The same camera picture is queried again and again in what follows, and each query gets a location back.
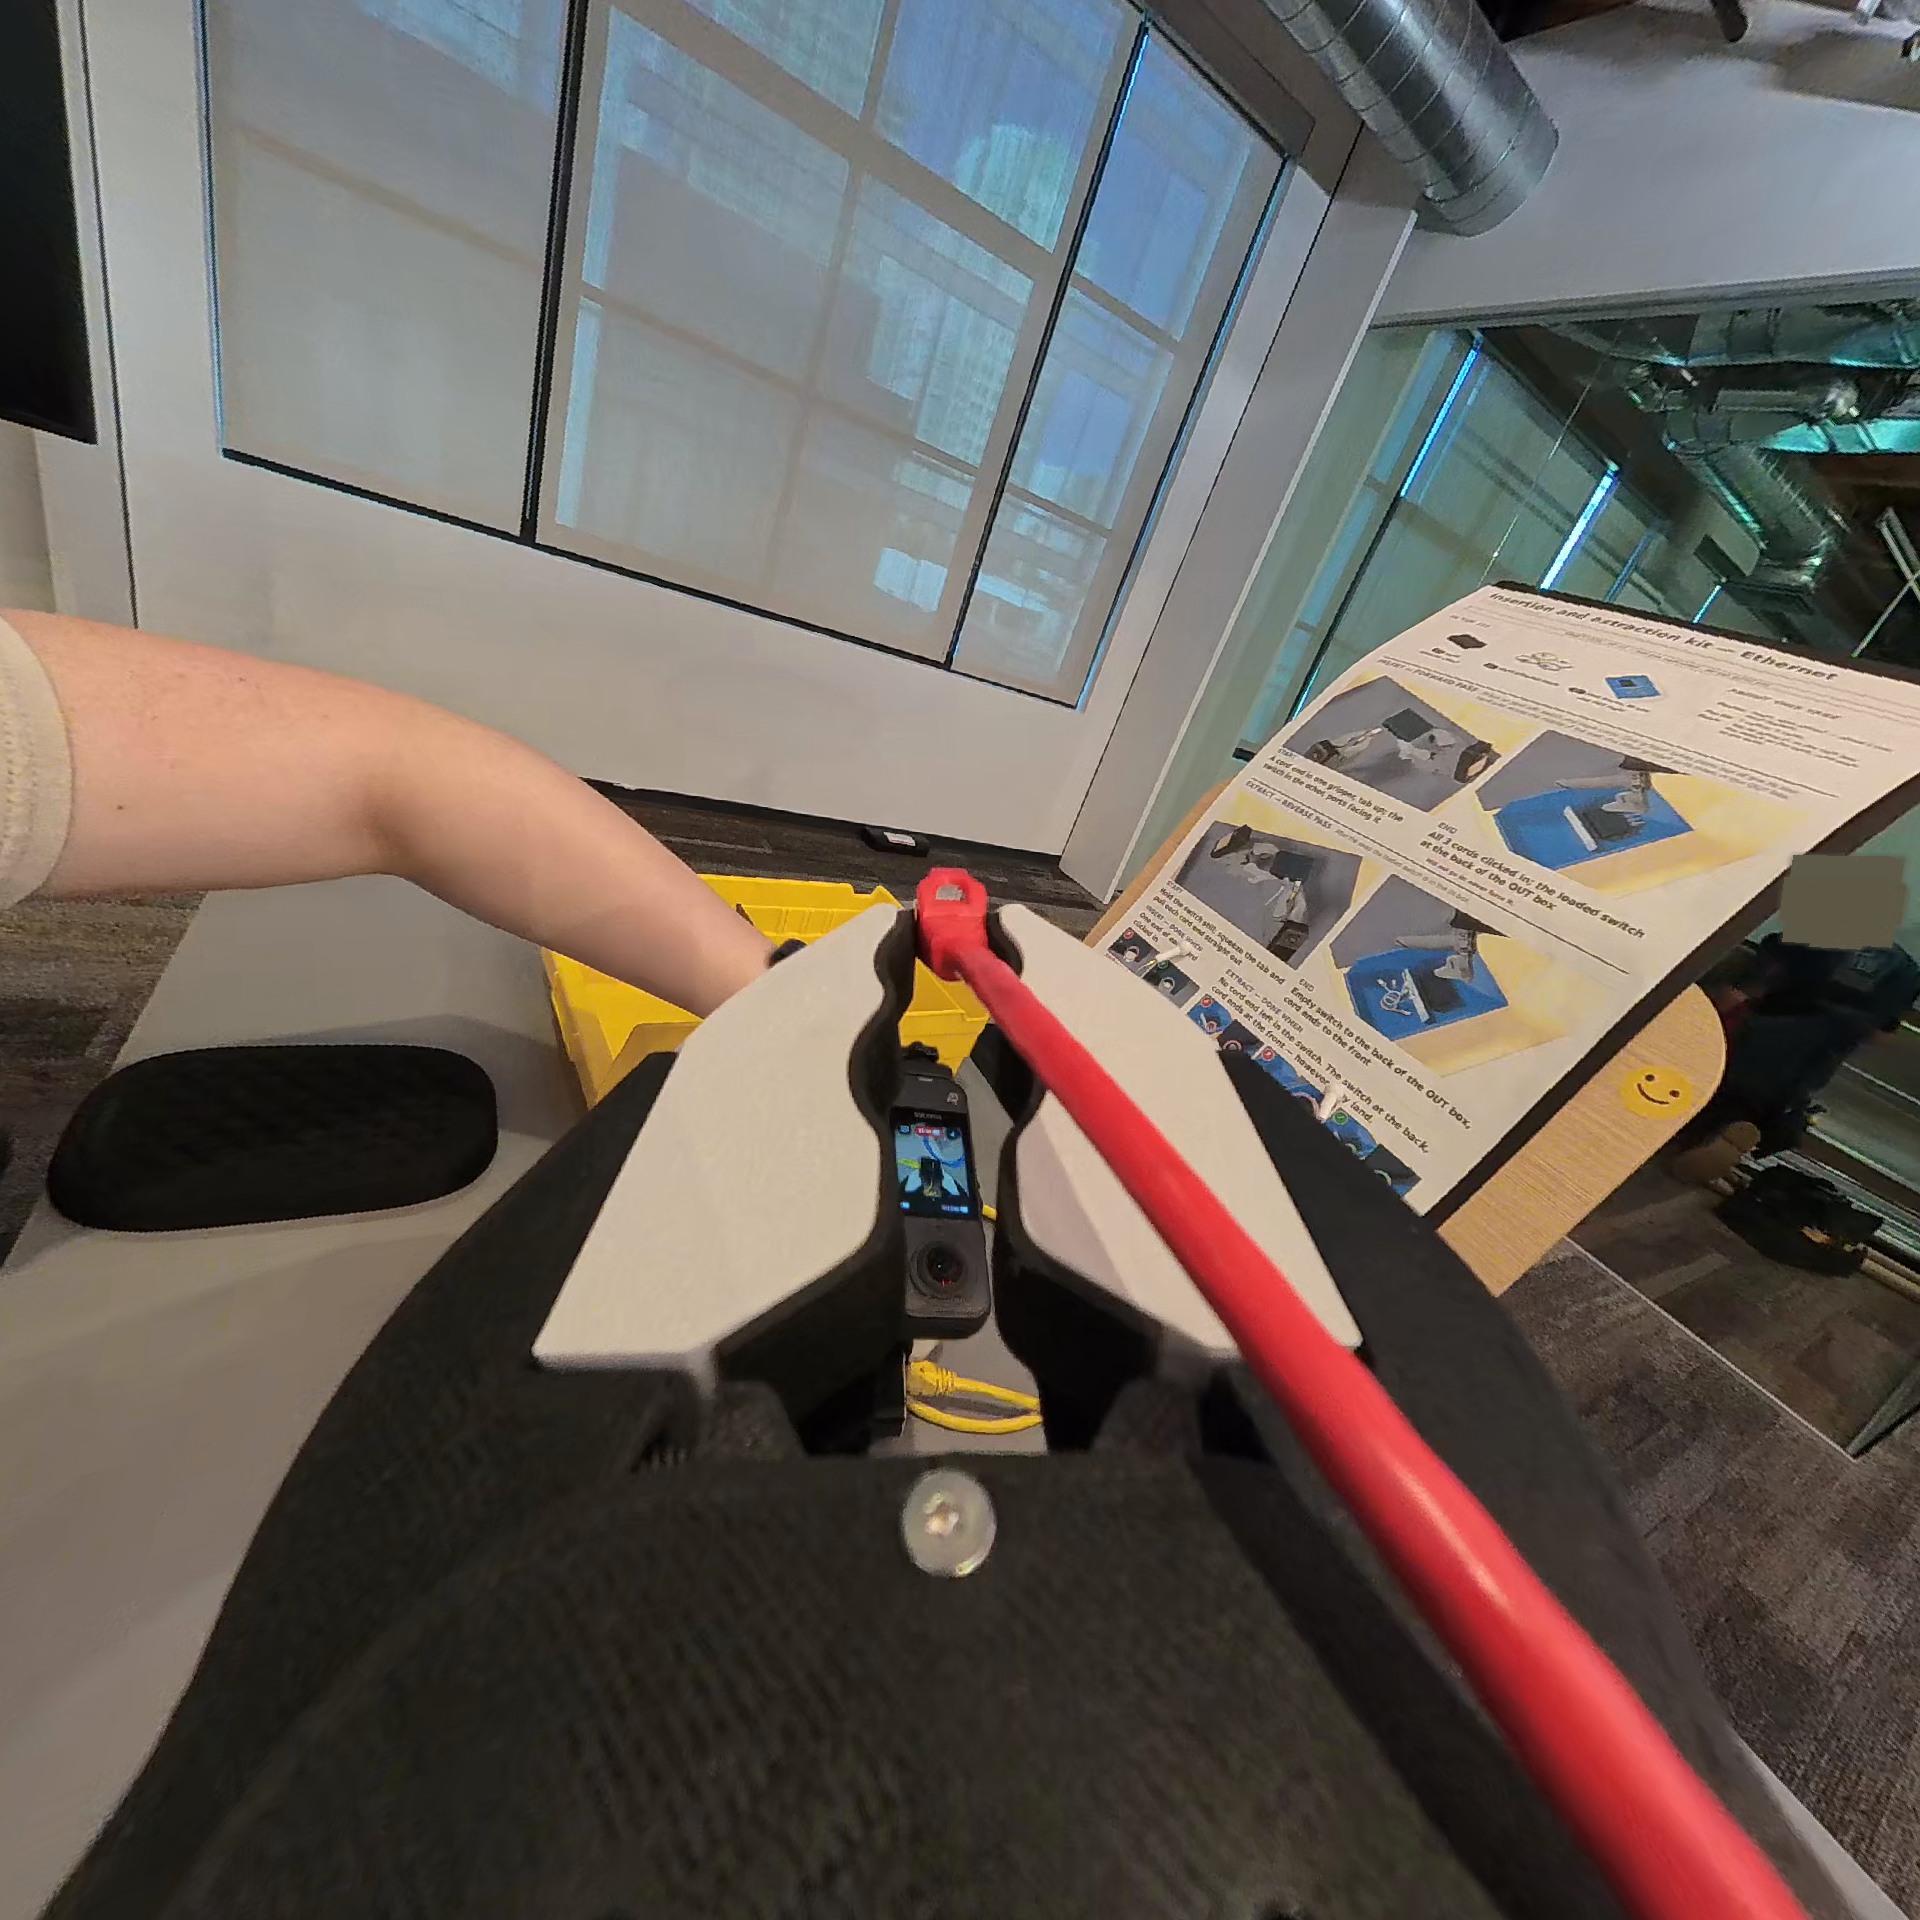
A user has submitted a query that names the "large window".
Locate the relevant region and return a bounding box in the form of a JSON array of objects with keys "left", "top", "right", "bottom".
[{"left": 200, "top": 0, "right": 1296, "bottom": 710}]

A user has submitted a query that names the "round spiral metal duct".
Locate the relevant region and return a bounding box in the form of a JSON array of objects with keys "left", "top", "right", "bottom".
[{"left": 1267, "top": 0, "right": 1561, "bottom": 237}]

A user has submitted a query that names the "yellow plastic bin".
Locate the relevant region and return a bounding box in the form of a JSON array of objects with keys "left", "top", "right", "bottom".
[{"left": 538, "top": 874, "right": 1004, "bottom": 1115}]

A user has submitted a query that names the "person's left forearm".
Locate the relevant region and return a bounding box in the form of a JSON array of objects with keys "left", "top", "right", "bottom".
[{"left": 0, "top": 609, "right": 783, "bottom": 1025}]

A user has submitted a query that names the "black monitor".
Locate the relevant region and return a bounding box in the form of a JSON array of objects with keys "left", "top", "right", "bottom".
[{"left": 0, "top": 0, "right": 102, "bottom": 447}]

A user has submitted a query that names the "red ethernet cable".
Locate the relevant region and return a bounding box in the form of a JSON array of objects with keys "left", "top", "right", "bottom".
[{"left": 913, "top": 867, "right": 1825, "bottom": 1920}]

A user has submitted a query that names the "yellow ethernet cable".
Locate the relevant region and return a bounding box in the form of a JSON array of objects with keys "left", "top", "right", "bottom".
[{"left": 904, "top": 1350, "right": 1047, "bottom": 1438}]

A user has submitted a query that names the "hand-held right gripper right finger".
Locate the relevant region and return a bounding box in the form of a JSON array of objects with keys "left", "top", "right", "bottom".
[{"left": 994, "top": 901, "right": 1370, "bottom": 1369}]

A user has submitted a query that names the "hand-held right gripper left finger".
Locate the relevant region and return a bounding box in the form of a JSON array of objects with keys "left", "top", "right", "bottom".
[{"left": 529, "top": 902, "right": 913, "bottom": 1378}]

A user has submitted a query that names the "instruction sheet on board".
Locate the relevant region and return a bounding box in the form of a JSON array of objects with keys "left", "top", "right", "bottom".
[{"left": 1084, "top": 583, "right": 1920, "bottom": 1306}]

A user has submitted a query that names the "black bag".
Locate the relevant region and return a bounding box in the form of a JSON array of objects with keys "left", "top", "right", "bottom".
[{"left": 1714, "top": 1162, "right": 1888, "bottom": 1279}]

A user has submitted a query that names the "black cushioned wrist rest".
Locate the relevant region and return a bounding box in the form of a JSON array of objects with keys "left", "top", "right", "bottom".
[{"left": 47, "top": 1042, "right": 500, "bottom": 1236}]

